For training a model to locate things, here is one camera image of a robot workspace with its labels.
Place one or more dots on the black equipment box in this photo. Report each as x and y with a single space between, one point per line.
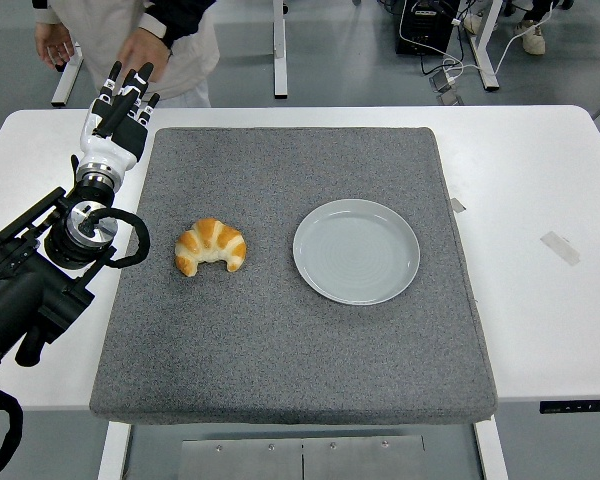
427 25

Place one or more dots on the person's right hand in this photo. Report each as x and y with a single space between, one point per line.
55 45

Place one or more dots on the person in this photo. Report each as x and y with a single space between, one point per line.
190 60

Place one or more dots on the person's left hand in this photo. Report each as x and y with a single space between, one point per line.
147 47

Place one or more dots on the white table leg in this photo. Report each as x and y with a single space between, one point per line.
112 450
490 450

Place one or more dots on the grey speckled mat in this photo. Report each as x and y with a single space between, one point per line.
280 350

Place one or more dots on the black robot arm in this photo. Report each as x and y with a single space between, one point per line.
20 290

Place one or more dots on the grey round plate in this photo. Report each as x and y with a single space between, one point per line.
355 260

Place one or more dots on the person's beige shoe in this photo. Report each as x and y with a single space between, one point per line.
530 37
474 22

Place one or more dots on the black table control panel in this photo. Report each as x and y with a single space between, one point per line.
580 406

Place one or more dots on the person's leg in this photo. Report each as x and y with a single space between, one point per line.
537 10

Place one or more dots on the small clear tape piece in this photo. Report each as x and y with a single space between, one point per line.
458 205

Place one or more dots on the white desk leg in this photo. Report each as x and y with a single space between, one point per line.
280 60
65 90
486 60

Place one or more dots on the grey foot pedal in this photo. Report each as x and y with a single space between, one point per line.
442 82
451 98

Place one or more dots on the long clear tape piece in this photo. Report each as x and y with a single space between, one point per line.
560 248

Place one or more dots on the croissant bread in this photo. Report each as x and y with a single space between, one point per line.
210 240

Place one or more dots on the grey metal plate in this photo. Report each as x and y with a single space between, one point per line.
250 462

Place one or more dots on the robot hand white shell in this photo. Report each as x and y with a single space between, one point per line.
105 147

